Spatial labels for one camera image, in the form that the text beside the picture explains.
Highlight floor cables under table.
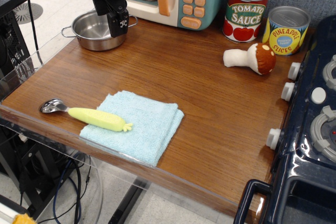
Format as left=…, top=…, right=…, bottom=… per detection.
left=36, top=153, right=92, bottom=224

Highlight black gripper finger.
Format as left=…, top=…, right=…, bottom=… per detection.
left=106, top=12, right=118, bottom=38
left=117, top=9, right=129, bottom=35

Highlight small steel pot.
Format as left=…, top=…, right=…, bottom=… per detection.
left=61, top=10, right=138, bottom=51

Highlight dark blue toy stove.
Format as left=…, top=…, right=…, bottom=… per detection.
left=234, top=16, right=335, bottom=223

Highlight white stove knob rear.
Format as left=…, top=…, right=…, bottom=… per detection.
left=288, top=62, right=301, bottom=81

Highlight white stove knob front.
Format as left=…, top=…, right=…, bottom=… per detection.
left=266, top=129, right=281, bottom=150

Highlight pineapple slices can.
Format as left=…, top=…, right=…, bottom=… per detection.
left=262, top=6, right=311, bottom=56

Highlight white stove knob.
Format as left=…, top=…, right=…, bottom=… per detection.
left=281, top=82, right=295, bottom=102
left=288, top=62, right=301, bottom=81
left=266, top=129, right=281, bottom=150

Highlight plush brown white mushroom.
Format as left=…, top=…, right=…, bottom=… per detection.
left=223, top=43, right=276, bottom=76

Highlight tomato sauce can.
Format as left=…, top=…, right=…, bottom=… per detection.
left=223, top=0, right=268, bottom=42

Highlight light blue folded rag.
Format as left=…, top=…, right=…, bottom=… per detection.
left=80, top=91, right=184, bottom=166

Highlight white stove knob middle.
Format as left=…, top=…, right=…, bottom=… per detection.
left=281, top=82, right=295, bottom=102

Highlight yellow corn handled spoon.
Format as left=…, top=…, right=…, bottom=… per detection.
left=39, top=98, right=133, bottom=132

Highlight round floor vent grate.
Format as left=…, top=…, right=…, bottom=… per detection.
left=13, top=3, right=43, bottom=24

